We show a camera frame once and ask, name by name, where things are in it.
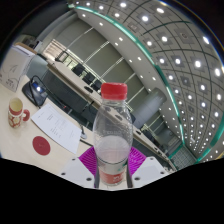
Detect long curved conference desk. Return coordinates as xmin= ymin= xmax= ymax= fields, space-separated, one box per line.
xmin=46 ymin=61 xmax=176 ymax=169

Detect clear red-capped water bottle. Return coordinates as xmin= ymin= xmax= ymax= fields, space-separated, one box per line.
xmin=92 ymin=82 xmax=134 ymax=187

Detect flat round red coaster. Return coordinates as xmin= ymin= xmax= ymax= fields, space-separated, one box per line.
xmin=32 ymin=135 xmax=52 ymax=156

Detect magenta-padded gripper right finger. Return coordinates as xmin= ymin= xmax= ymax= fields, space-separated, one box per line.
xmin=125 ymin=146 xmax=170 ymax=189

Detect row of black office chairs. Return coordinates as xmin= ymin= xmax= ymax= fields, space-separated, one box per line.
xmin=71 ymin=63 xmax=105 ymax=93

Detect red floral ceramic mug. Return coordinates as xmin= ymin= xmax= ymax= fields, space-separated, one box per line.
xmin=7 ymin=96 xmax=31 ymax=129

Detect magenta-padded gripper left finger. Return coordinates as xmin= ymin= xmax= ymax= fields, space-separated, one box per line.
xmin=59 ymin=146 xmax=101 ymax=189

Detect white printed paper sheet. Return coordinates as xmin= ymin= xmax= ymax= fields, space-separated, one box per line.
xmin=30 ymin=102 xmax=83 ymax=155

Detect ceiling lights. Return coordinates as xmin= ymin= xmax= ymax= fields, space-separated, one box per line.
xmin=66 ymin=0 xmax=224 ymax=158

